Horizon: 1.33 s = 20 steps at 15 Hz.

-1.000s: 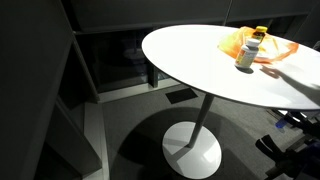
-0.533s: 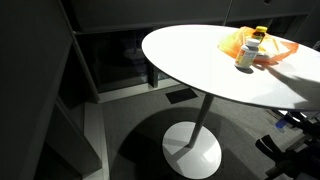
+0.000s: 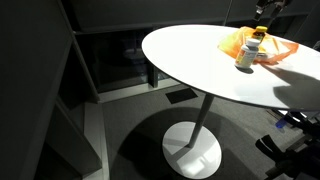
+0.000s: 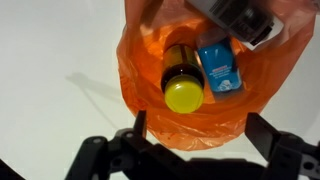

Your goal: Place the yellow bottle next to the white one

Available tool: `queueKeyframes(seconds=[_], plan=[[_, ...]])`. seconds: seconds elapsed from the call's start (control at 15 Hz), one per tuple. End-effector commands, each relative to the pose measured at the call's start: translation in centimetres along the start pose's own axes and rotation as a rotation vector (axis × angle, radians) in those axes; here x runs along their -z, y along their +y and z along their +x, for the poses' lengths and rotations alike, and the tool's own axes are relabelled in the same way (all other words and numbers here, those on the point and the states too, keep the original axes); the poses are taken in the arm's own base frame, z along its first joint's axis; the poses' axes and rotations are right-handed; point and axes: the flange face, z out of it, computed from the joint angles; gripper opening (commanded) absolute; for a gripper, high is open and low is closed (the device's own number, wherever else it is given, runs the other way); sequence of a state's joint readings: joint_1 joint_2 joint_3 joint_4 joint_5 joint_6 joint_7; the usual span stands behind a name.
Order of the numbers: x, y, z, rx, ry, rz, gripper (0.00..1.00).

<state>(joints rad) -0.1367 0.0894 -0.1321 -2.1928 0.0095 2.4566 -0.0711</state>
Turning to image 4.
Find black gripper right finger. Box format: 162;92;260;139
244;112;320;180

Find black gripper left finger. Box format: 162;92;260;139
64;109;175;180

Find yellow-capped amber bottle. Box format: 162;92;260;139
160;43;206;115

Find orange plastic bag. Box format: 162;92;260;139
115;0;316;152

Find white box with barcode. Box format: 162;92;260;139
185;0;285;52

